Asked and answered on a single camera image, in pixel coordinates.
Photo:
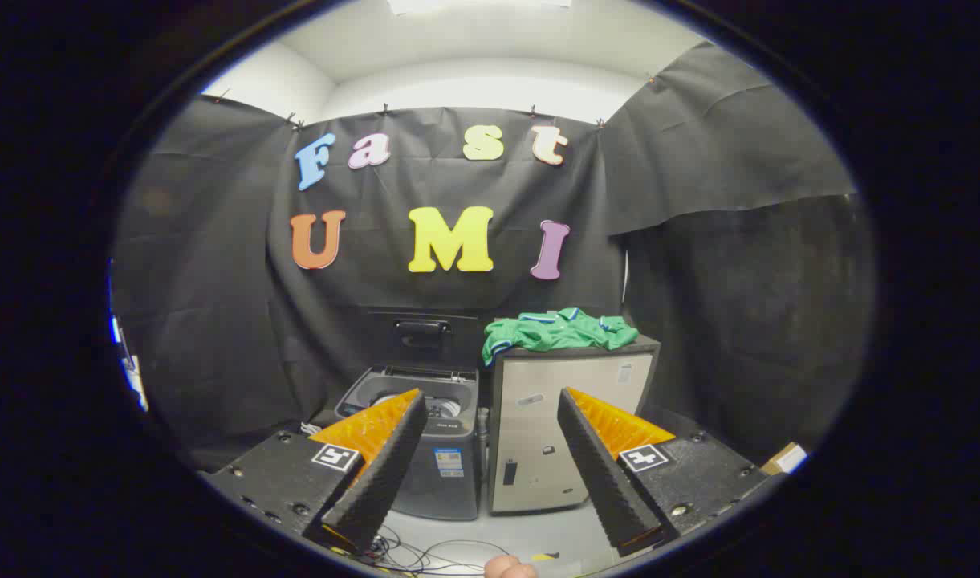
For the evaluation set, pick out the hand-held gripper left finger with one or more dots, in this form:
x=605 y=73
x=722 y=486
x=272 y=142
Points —
x=385 y=482

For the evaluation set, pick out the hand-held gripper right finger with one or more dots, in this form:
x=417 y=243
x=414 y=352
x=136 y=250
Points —
x=602 y=474

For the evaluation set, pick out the grey washing machine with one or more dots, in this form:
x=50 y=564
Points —
x=425 y=498

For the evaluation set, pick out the green shirt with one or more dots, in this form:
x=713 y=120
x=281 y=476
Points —
x=554 y=333

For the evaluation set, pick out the silver cabinet with dark top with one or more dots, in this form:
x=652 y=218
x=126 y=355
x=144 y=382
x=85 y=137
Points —
x=530 y=433

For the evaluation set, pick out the cardboard box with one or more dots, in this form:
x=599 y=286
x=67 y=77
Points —
x=785 y=459

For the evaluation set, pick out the black backdrop cloth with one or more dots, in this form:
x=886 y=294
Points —
x=217 y=281

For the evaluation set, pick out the blue and white equipment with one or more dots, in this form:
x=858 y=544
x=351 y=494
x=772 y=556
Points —
x=130 y=365

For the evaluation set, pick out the ceiling light panel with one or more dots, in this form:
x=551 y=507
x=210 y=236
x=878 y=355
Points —
x=473 y=5

